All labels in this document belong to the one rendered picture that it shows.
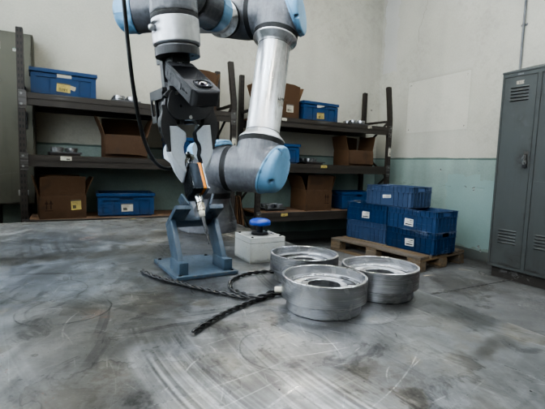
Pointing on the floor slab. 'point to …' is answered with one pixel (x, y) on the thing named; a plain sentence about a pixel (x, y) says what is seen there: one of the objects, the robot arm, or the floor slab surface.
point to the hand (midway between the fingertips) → (193, 174)
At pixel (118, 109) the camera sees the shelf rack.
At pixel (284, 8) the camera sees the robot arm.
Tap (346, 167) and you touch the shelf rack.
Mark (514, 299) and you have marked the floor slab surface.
